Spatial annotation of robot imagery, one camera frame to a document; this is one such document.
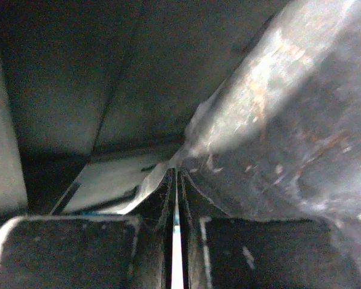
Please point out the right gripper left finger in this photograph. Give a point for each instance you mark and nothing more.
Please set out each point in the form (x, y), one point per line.
(92, 250)

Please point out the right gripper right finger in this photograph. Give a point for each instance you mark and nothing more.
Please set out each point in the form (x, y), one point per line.
(219, 251)

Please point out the black plastic tool box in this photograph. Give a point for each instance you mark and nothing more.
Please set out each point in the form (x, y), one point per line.
(94, 94)

